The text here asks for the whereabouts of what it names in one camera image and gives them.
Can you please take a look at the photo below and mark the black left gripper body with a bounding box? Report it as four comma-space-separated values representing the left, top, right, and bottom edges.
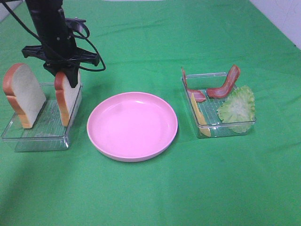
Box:
22, 32, 100, 71

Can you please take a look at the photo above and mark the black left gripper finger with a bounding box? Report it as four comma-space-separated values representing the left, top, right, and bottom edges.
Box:
43, 64, 62, 77
62, 65, 79, 88

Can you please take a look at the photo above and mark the toast bread slice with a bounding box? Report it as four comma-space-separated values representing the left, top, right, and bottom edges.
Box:
2, 63, 46, 129
55, 72, 81, 127

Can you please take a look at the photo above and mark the bacon strip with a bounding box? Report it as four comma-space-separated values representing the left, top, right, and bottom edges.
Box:
181, 67, 206, 103
206, 65, 240, 98

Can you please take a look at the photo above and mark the green lettuce leaf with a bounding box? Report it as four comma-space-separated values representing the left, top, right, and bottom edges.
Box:
217, 86, 255, 134

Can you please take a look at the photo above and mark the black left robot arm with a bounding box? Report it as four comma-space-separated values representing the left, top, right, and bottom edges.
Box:
22, 0, 100, 88

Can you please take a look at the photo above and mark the left clear plastic tray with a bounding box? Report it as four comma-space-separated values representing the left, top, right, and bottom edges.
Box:
1, 83, 82, 152

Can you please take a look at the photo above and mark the clear plastic tray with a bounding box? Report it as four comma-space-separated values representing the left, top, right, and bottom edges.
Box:
181, 72, 256, 138
1, 83, 82, 152

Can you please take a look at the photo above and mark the pink round plate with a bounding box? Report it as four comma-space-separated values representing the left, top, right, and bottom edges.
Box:
87, 92, 178, 162

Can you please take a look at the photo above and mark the yellow cheese slice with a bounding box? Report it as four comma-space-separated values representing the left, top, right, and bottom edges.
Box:
190, 93, 211, 137

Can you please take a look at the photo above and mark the right clear plastic tray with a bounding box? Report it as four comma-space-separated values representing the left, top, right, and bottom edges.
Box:
181, 72, 256, 138

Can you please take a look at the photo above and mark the green tablecloth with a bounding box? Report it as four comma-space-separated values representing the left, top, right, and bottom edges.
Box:
0, 0, 301, 226

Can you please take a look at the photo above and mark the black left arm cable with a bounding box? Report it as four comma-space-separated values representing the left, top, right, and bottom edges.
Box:
0, 0, 106, 72

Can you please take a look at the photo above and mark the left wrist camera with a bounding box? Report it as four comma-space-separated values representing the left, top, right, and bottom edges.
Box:
65, 17, 90, 39

